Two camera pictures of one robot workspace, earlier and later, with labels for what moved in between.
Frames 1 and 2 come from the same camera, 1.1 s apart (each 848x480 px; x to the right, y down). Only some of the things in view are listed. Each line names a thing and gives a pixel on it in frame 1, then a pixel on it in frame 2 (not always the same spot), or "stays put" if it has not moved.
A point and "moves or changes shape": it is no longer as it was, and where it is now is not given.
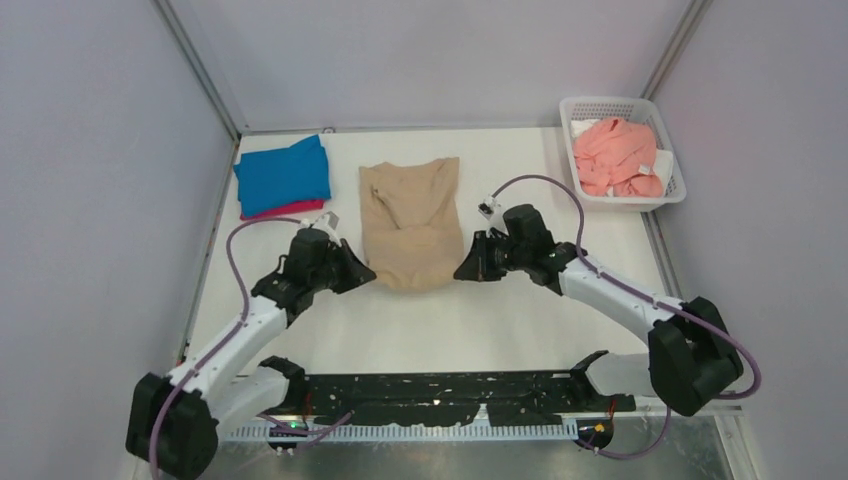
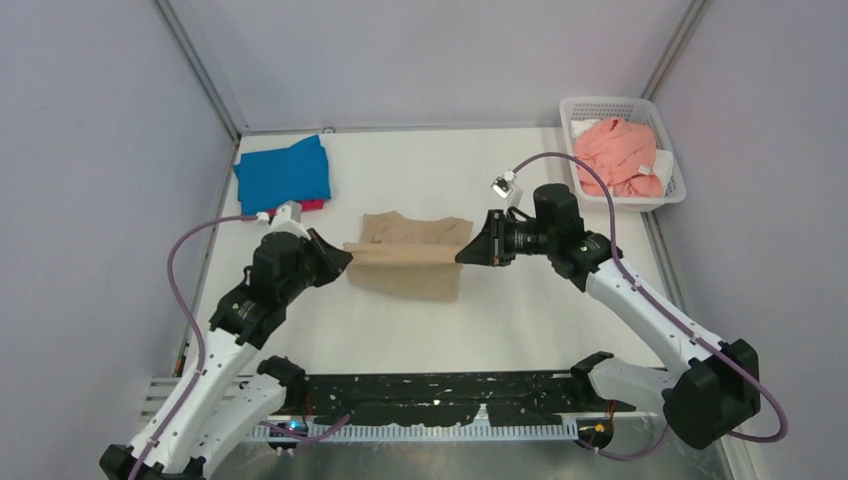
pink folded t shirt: (307, 206) stays put
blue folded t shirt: (278, 178) stays put
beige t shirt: (412, 223) moves or changes shape
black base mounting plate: (508, 400) stays put
